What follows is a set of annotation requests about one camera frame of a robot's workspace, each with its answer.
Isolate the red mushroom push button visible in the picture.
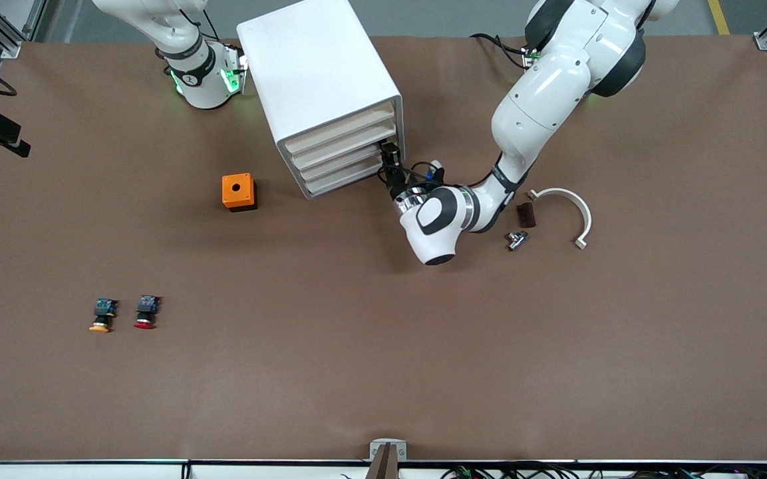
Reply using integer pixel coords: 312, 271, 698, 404
134, 295, 161, 331

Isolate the yellow mushroom push button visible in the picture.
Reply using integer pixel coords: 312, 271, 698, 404
88, 298, 118, 333

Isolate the orange push-button enclosure box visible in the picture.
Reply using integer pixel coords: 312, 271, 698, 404
222, 173, 258, 212

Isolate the black arm base cable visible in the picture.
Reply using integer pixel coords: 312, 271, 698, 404
470, 33, 532, 69

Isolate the white curved plastic bracket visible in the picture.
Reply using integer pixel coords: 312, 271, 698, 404
528, 188, 593, 251

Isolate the tangled cable bundle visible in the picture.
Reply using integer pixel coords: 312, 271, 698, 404
340, 462, 767, 479

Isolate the white table edge rail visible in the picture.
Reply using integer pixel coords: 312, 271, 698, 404
0, 460, 767, 479

